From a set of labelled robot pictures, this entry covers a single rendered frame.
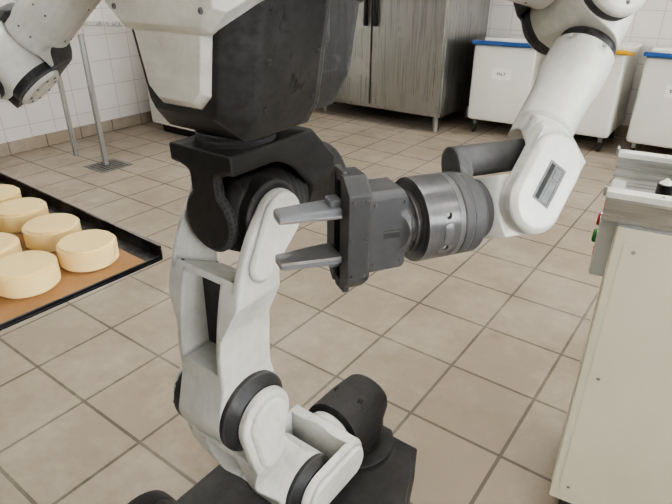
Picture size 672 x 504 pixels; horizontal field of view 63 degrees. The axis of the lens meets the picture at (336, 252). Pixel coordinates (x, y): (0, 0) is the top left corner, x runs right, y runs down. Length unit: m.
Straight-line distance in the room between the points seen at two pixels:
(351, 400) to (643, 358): 0.64
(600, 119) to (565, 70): 4.08
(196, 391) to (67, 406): 1.14
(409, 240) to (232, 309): 0.36
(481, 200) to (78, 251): 0.38
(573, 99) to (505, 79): 4.25
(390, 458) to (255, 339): 0.68
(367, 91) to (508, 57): 1.26
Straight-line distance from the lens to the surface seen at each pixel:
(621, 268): 1.22
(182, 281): 0.90
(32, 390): 2.19
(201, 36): 0.70
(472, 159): 0.59
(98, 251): 0.51
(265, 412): 0.94
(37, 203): 0.64
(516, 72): 4.89
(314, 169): 0.89
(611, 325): 1.28
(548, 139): 0.60
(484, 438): 1.83
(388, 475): 1.46
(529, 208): 0.58
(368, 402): 1.39
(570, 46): 0.70
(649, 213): 1.19
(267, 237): 0.80
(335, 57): 0.84
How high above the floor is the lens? 1.27
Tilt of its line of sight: 27 degrees down
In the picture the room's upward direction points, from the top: straight up
